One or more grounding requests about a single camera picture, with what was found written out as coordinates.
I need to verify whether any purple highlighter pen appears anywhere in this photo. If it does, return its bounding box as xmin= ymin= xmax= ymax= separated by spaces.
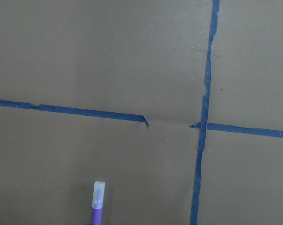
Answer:
xmin=90 ymin=181 xmax=105 ymax=225

